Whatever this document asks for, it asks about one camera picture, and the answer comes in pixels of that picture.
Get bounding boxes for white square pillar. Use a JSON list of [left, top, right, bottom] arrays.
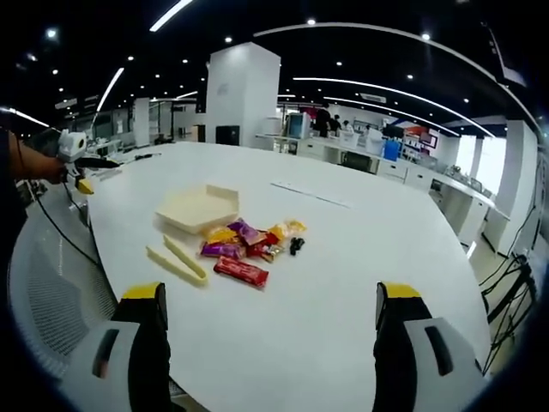
[[205, 41, 282, 150]]

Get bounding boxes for orange yellow food packet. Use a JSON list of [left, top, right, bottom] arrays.
[[267, 218, 309, 240]]

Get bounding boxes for blue storage box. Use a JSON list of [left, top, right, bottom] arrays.
[[383, 138, 403, 161]]

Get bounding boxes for black cable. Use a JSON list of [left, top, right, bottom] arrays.
[[35, 184, 102, 265]]

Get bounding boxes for beige plastic food tongs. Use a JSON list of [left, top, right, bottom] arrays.
[[145, 233, 209, 289]]

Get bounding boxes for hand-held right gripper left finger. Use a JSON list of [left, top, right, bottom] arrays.
[[59, 282, 173, 412]]

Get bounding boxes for grey mesh office chair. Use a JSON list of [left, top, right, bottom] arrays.
[[8, 184, 126, 387]]

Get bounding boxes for purple food packet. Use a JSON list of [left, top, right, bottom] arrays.
[[198, 241, 242, 260], [226, 217, 263, 246]]

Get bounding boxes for long red food packet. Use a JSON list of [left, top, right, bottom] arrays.
[[213, 254, 271, 290]]

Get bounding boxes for long white counter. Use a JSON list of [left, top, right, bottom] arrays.
[[255, 130, 511, 250]]

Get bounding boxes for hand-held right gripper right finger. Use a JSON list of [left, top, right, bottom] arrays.
[[372, 281, 495, 412]]

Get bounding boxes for small gold candy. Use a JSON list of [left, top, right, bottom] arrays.
[[262, 245, 287, 264]]

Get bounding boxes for beige hexagonal container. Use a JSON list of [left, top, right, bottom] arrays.
[[154, 184, 240, 236]]

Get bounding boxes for small black clip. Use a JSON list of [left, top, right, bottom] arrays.
[[287, 235, 307, 258]]

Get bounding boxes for small red food packet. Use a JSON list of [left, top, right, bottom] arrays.
[[243, 239, 276, 259]]

